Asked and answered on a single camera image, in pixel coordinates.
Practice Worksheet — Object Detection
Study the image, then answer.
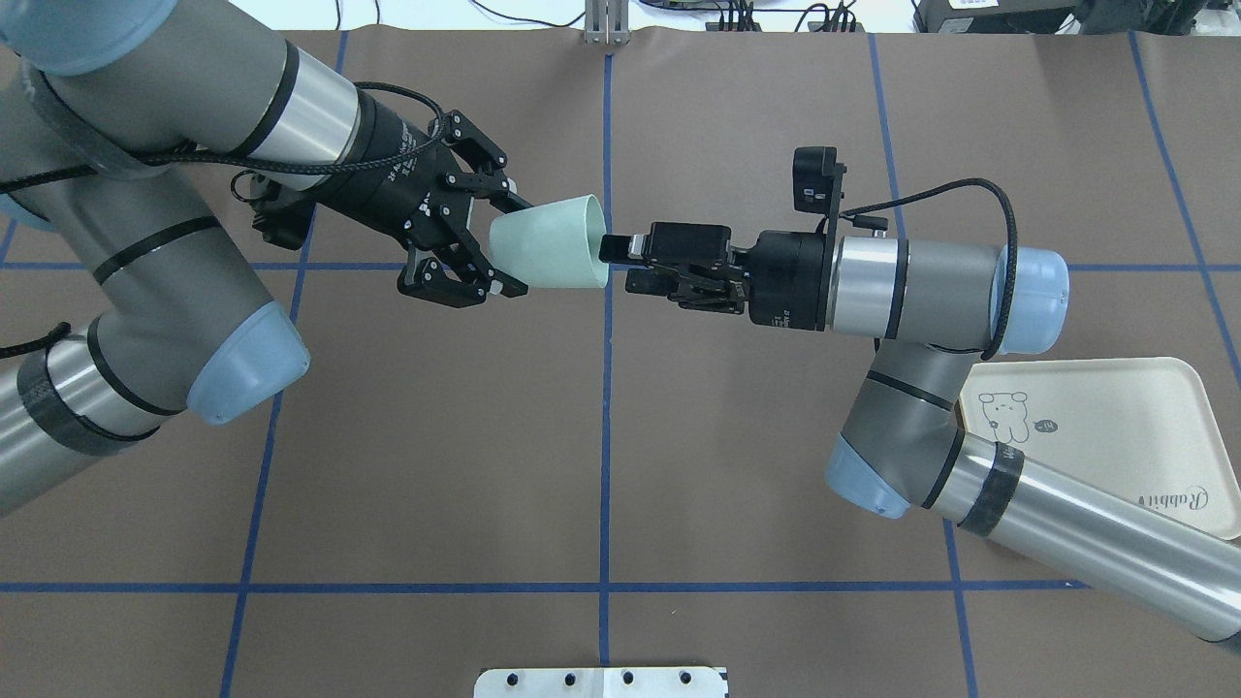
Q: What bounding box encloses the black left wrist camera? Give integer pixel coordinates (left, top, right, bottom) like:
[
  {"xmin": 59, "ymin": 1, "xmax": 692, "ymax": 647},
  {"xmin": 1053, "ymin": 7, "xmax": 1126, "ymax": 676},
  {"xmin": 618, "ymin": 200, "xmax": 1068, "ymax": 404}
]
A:
[{"xmin": 230, "ymin": 169, "xmax": 316, "ymax": 251}]

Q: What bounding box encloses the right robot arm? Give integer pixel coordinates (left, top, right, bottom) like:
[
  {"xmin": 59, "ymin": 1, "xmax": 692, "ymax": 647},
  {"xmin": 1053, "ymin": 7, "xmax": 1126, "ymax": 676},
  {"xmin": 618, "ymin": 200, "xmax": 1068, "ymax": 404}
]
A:
[{"xmin": 598, "ymin": 224, "xmax": 1239, "ymax": 652}]

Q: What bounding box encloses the grey aluminium frame post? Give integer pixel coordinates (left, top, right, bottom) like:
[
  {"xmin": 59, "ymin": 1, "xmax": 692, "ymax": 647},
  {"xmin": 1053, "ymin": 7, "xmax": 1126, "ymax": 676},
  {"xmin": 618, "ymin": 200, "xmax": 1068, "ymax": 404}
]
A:
[{"xmin": 585, "ymin": 0, "xmax": 632, "ymax": 48}]

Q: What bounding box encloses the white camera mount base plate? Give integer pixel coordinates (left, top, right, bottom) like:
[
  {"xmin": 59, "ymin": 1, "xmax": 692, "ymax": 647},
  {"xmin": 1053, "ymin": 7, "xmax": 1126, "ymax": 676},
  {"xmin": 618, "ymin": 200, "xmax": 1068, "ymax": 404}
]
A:
[{"xmin": 473, "ymin": 666, "xmax": 730, "ymax": 697}]

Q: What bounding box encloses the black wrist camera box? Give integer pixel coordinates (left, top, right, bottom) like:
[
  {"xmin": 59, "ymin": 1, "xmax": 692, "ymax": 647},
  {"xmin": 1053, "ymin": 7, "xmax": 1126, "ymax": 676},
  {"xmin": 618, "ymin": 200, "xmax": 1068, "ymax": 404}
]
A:
[{"xmin": 791, "ymin": 147, "xmax": 848, "ymax": 217}]

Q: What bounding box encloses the cream rabbit print tray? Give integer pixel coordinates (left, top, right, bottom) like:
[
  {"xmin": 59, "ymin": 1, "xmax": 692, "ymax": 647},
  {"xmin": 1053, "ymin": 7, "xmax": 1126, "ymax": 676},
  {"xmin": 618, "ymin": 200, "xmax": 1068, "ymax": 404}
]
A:
[{"xmin": 958, "ymin": 356, "xmax": 1240, "ymax": 542}]

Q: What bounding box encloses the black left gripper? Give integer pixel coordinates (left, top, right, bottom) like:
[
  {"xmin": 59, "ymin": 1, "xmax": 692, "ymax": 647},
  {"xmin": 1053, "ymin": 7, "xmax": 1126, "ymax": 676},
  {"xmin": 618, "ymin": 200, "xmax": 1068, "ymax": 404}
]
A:
[{"xmin": 310, "ymin": 111, "xmax": 535, "ymax": 308}]

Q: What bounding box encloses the pale green plastic cup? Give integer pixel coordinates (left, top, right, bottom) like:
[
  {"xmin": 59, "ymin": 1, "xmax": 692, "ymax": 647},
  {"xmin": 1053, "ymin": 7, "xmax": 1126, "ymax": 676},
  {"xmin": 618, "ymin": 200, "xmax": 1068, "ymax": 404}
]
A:
[{"xmin": 489, "ymin": 195, "xmax": 609, "ymax": 289}]

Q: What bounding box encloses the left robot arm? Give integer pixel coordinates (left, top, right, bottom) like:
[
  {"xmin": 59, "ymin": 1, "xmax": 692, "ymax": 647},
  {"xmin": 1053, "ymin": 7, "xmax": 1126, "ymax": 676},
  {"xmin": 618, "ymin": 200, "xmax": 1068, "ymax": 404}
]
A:
[{"xmin": 2, "ymin": 1, "xmax": 530, "ymax": 514}]

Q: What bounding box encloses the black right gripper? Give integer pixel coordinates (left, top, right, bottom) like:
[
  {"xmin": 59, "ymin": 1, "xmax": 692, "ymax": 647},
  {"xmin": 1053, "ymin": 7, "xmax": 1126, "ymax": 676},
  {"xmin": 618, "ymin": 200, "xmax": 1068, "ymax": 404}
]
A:
[{"xmin": 598, "ymin": 224, "xmax": 835, "ymax": 332}]

